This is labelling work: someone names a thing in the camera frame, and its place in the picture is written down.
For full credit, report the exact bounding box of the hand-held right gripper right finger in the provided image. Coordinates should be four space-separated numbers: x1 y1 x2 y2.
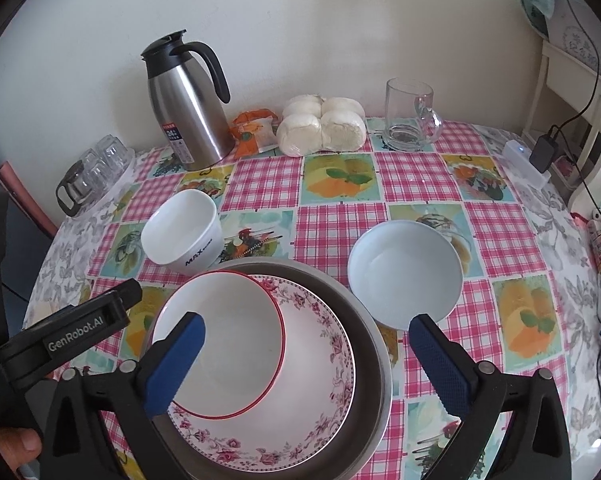
409 312 573 480

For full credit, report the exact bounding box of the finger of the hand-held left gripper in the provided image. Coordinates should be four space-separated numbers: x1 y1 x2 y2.
96 279 144 315

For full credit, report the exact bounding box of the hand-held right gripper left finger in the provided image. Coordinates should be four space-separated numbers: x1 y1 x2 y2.
43 311 207 480

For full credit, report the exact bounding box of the large stainless steel bowl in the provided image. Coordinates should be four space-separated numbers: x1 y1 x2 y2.
150 257 393 480

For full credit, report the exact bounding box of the white bowl with red rim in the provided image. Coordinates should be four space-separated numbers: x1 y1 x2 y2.
152 270 286 418

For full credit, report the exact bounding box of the tall white printed bowl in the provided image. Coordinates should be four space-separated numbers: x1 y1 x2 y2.
140 189 224 275

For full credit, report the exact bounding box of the pale white bowl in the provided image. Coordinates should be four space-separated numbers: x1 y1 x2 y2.
347 220 465 327

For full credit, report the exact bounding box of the pink floral plate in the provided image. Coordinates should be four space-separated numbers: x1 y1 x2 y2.
166 274 356 467

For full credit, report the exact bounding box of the person's left hand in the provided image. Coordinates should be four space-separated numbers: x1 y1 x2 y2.
0 424 45 480

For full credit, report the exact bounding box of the grey floral tablecloth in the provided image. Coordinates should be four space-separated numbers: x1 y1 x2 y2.
23 147 148 321

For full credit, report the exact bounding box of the small glass teapot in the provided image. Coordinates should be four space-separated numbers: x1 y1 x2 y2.
55 160 100 218

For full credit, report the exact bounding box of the clear glass cup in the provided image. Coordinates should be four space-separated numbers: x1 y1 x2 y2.
95 134 134 172
80 152 114 192

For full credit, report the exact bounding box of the pink pole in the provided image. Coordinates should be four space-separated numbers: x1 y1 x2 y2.
0 160 57 237

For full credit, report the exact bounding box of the pink checked fruit tablecloth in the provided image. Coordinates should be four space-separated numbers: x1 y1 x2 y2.
23 117 601 480

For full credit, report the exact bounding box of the stainless steel thermos jug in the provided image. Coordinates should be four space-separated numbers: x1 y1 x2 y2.
140 30 231 172

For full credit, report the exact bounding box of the orange snack packet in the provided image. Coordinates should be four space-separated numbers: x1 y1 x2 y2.
230 109 281 159

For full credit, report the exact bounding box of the white power strip with charger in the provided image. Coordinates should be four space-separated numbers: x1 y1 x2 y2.
503 140 551 189

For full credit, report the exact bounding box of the black charger adapter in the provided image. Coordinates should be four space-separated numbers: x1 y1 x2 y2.
530 134 559 174

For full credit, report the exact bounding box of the clear glass mug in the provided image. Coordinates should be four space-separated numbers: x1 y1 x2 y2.
383 78 444 153

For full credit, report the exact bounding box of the bag of white buns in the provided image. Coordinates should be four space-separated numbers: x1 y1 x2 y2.
276 94 368 157

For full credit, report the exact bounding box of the white shelf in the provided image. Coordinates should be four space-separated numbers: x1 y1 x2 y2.
523 40 601 201

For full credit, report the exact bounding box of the embroidered white cloth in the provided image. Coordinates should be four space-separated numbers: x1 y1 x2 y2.
545 0 601 92

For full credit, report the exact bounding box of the green cloth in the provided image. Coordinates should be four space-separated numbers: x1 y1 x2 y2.
519 0 561 37

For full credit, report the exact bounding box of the black charger cable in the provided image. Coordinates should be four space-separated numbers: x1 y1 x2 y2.
547 0 601 136

